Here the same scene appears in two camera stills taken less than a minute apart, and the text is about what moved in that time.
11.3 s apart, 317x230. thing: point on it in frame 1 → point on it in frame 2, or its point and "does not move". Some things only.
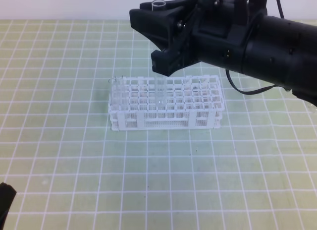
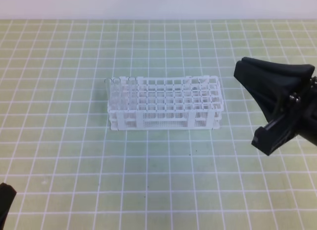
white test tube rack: [166, 103] does not move
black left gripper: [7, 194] does not move
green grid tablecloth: [71, 171] does not move
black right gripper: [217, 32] → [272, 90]
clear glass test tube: [160, 81] → [132, 94]
